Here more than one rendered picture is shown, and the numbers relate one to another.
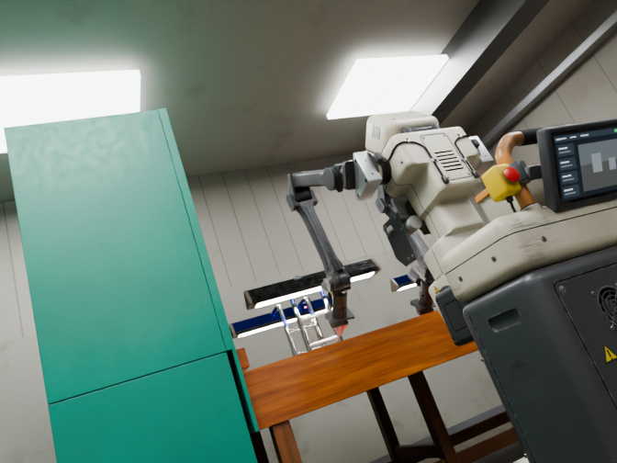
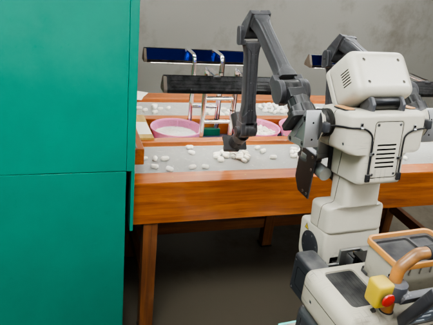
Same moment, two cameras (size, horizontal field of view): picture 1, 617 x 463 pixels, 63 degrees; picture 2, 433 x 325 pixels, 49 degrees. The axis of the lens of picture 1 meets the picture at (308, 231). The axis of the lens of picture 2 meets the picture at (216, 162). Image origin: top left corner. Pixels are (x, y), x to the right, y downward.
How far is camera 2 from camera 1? 1.04 m
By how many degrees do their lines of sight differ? 43
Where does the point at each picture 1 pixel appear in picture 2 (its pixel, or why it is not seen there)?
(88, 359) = (8, 150)
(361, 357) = (232, 196)
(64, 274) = not seen: outside the picture
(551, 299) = not seen: outside the picture
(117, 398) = (29, 184)
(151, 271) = (78, 86)
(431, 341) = (292, 197)
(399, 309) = (312, 29)
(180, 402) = (78, 199)
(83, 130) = not seen: outside the picture
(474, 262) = (322, 313)
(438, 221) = (341, 191)
